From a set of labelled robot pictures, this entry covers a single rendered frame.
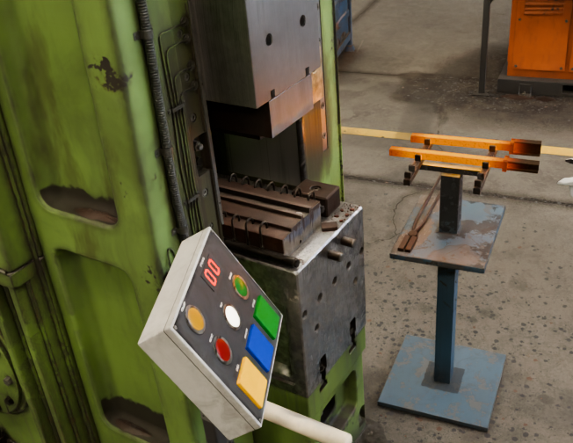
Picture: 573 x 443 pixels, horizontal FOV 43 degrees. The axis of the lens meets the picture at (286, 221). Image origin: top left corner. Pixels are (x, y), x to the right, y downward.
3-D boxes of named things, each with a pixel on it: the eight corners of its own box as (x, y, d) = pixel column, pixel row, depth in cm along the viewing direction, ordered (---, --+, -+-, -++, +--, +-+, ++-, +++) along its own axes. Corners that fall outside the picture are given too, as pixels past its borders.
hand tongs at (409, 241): (444, 168, 280) (444, 164, 279) (455, 169, 278) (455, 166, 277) (397, 250, 234) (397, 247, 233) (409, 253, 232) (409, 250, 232)
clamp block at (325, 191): (341, 205, 217) (340, 185, 213) (327, 218, 211) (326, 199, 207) (306, 197, 222) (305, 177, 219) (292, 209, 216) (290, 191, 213)
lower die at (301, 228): (321, 224, 208) (319, 198, 204) (284, 260, 194) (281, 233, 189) (204, 195, 228) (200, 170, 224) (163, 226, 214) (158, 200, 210)
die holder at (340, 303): (366, 323, 238) (363, 205, 215) (308, 399, 212) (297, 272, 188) (228, 279, 266) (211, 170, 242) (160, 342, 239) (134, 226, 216)
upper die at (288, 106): (314, 108, 190) (311, 73, 185) (272, 138, 176) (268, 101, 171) (187, 88, 210) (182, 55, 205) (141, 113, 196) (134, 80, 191)
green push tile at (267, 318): (280, 317, 163) (260, 294, 161) (276, 339, 157) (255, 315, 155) (273, 320, 164) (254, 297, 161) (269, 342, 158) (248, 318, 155)
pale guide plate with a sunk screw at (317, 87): (323, 97, 218) (321, 41, 209) (308, 108, 212) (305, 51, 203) (317, 96, 219) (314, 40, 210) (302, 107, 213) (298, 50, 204)
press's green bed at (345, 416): (368, 425, 262) (365, 323, 238) (317, 503, 236) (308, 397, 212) (242, 376, 289) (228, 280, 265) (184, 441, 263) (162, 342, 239)
